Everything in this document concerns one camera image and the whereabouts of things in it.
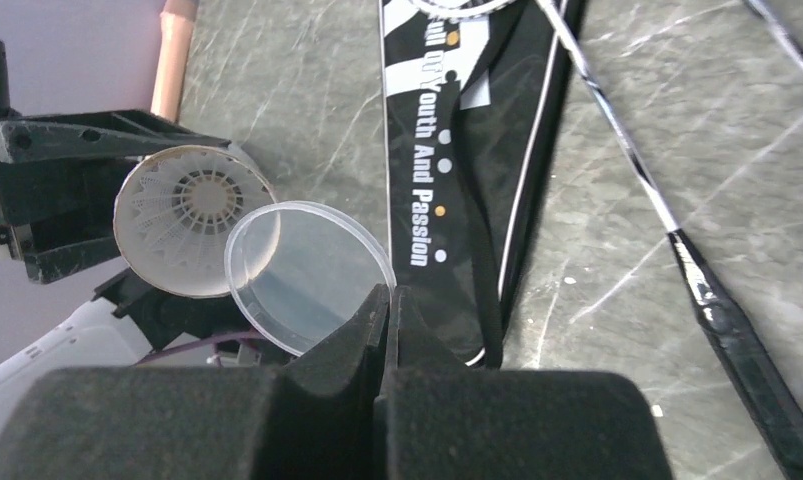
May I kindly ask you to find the white shuttlecock tube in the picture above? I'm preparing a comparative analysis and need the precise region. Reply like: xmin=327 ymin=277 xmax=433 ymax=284
xmin=112 ymin=142 xmax=283 ymax=299

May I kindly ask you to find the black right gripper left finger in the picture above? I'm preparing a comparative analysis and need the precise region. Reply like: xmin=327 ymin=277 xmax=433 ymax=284
xmin=0 ymin=285 xmax=391 ymax=479

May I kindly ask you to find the white shuttlecock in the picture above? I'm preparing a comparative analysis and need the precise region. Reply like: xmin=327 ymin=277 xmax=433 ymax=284
xmin=119 ymin=150 xmax=273 ymax=293

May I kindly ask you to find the black racket cover bag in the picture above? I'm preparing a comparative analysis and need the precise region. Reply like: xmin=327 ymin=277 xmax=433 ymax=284
xmin=378 ymin=1 xmax=572 ymax=368

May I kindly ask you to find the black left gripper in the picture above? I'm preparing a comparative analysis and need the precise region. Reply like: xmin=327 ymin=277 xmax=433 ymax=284
xmin=0 ymin=110 xmax=230 ymax=284

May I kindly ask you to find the clear plastic tube lid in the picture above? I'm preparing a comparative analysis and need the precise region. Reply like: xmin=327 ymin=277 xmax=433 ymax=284
xmin=224 ymin=201 xmax=397 ymax=356

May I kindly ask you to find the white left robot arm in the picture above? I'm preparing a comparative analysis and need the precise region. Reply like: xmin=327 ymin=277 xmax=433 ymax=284
xmin=0 ymin=110 xmax=250 ymax=432

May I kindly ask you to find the white badminton racket front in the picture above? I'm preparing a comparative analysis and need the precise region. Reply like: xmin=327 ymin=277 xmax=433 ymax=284
xmin=407 ymin=0 xmax=803 ymax=480

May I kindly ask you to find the beige wooden rolling pin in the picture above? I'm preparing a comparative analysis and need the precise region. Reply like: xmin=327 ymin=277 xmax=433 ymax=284
xmin=150 ymin=0 xmax=199 ymax=122

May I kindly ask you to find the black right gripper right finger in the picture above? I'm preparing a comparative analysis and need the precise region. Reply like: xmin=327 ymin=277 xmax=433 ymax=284
xmin=374 ymin=287 xmax=672 ymax=479

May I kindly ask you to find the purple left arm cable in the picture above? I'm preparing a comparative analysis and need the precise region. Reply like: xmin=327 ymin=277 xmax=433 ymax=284
xmin=135 ymin=329 xmax=270 ymax=367

